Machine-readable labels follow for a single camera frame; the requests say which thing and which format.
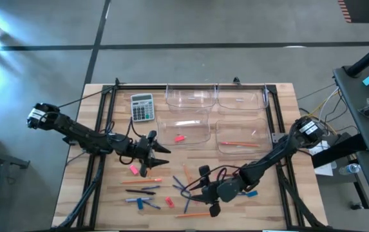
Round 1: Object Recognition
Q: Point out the grey desk calculator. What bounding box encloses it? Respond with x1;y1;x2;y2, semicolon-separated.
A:
129;93;156;122

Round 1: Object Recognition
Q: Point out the white cable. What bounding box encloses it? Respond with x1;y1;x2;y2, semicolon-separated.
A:
317;86;341;123

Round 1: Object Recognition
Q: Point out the striped floor mat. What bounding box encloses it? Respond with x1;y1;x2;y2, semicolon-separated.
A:
337;0;369;24

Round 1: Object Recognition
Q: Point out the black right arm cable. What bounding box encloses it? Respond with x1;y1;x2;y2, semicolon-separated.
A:
180;164;248;202

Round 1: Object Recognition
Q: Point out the black pen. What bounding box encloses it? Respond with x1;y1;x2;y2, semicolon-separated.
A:
125;189;156;196

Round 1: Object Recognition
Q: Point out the clear plastic bin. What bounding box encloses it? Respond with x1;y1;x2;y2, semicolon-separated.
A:
215;117;273;155
215;82;270;112
156;112;211;146
165;82;218;113

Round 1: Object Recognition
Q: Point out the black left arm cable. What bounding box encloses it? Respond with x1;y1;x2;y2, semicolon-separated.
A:
105;116;143;166

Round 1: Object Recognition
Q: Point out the yellow cable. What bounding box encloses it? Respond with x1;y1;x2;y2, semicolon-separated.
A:
306;96;336;136

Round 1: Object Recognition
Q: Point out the grey side desk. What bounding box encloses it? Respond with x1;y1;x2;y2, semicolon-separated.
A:
333;63;369;153

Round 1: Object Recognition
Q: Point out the clear water bottle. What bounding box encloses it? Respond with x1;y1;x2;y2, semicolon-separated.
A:
337;162;362;176

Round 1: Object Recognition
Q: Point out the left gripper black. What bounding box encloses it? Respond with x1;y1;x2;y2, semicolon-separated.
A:
129;130;171;178

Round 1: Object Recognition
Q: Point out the black floor stand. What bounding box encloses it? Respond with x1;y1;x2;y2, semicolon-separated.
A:
0;145;31;171

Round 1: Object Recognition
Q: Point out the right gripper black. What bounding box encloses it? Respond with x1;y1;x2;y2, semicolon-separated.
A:
180;165;221;218

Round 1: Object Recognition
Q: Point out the black metal table frame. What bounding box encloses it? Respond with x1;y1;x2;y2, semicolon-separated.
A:
52;77;328;231

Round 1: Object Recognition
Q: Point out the white paper sheet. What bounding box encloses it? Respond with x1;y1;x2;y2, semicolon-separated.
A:
307;139;337;177

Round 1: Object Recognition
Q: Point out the black desk beam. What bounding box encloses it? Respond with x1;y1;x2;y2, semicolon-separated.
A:
310;133;369;169

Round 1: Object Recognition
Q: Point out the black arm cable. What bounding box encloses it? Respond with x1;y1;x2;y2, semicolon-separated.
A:
180;164;248;202
105;116;143;166

